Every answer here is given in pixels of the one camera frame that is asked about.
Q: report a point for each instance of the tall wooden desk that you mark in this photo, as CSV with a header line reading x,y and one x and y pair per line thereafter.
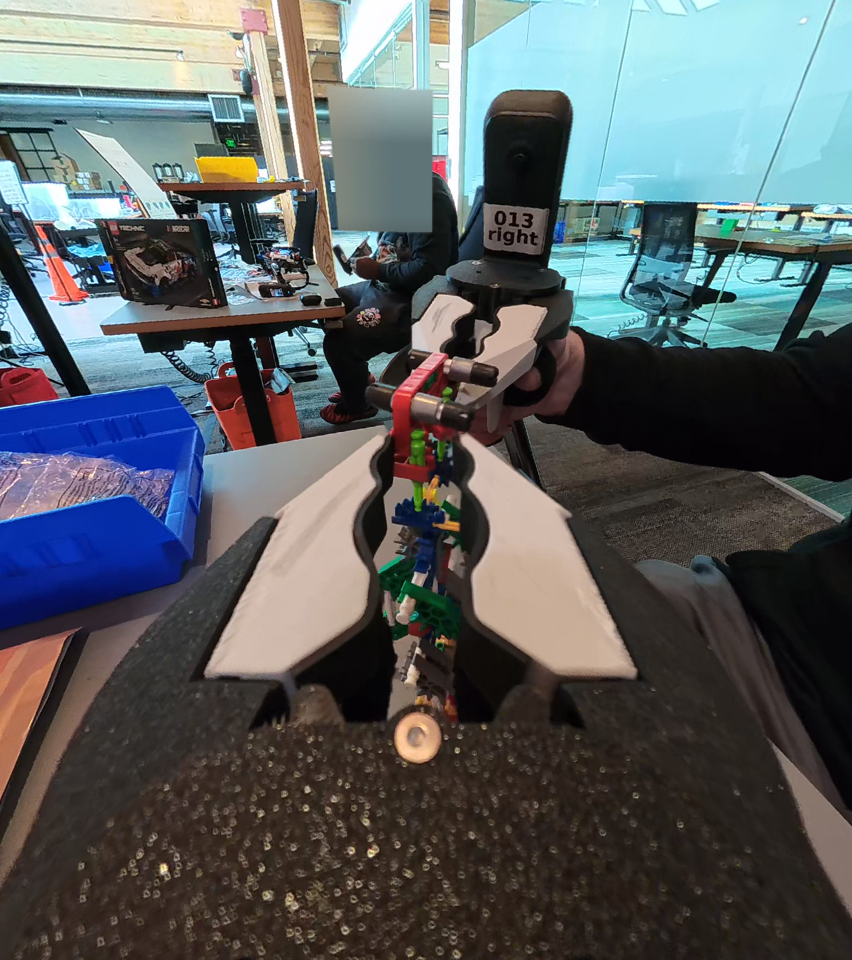
x,y
231,184

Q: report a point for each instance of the person's right hand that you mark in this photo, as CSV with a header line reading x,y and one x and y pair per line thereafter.
x,y
565,375

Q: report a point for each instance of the grey mesh office chair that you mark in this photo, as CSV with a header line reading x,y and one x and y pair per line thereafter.
x,y
666,255

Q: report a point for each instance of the black metal bolt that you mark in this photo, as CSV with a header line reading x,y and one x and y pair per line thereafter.
x,y
441,414
471,370

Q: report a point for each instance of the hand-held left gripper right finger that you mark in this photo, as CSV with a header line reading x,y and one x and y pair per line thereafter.
x,y
553,592

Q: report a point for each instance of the wooden column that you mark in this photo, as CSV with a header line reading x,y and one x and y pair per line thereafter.
x,y
265,112
306,150

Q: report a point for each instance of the blue plastic bin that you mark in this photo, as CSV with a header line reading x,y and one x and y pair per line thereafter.
x,y
58,570

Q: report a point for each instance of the long wooden desk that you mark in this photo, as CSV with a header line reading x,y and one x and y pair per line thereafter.
x,y
786,244

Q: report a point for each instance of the red plastic bracket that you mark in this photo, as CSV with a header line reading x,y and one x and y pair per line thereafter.
x,y
405,420

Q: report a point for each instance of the person's right forearm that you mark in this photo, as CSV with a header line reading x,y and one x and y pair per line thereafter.
x,y
733,390

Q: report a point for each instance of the colourful toy robot model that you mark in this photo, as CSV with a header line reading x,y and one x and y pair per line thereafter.
x,y
426,517

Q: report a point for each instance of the wooden desk with black legs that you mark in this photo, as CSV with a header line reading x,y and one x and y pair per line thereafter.
x,y
193,319

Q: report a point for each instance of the orange traffic cone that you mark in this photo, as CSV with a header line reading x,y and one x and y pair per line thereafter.
x,y
58,270

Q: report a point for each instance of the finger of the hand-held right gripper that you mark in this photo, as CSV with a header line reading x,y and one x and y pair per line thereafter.
x,y
433,322
520,337

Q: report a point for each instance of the leaning white board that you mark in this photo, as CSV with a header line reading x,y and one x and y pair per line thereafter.
x,y
122,169

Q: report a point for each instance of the yellow plastic bin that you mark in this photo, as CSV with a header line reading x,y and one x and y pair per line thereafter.
x,y
227,171

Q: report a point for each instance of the black metal pole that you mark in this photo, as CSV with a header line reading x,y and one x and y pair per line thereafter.
x,y
13,270

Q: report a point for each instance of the clear bag of parts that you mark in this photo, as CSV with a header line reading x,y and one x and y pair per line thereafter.
x,y
36,480

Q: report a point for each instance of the black toy car box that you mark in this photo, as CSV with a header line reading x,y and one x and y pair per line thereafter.
x,y
163,262

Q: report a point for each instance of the orange bucket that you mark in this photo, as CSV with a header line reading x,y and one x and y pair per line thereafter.
x,y
246,416

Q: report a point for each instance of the person's black top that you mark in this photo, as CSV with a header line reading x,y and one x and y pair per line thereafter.
x,y
831,675

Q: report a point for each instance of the person's grey trousers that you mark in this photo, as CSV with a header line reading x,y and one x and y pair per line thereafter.
x,y
711,637

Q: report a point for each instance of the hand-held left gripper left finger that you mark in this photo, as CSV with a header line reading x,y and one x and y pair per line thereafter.
x,y
291,592

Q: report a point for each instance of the small toy gadget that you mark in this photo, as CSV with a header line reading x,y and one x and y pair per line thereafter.
x,y
283,270

